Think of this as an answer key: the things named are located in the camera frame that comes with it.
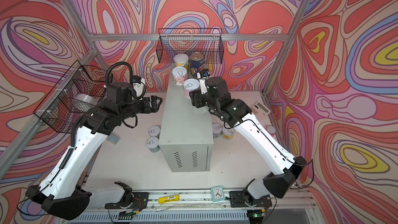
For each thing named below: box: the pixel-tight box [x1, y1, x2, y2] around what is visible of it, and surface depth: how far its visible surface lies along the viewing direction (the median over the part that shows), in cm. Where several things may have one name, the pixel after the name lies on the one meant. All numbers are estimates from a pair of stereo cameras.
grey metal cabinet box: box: [158, 64, 215, 173], surface depth 67 cm
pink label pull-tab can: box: [172, 66, 188, 86], surface depth 75 cm
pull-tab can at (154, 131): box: [148, 125, 161, 139], surface depth 93 cm
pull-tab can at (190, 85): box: [182, 78, 201, 99], surface depth 69 cm
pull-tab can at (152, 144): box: [146, 136, 161, 153], surface depth 89 cm
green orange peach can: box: [174, 53, 190, 69], surface depth 78 cm
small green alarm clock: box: [210, 185, 225, 203], surface depth 75 cm
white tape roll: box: [73, 93, 99, 106], surface depth 75 cm
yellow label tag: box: [158, 194, 180, 204], surface depth 74 cm
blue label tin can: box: [189, 51, 206, 71], surface depth 75 cm
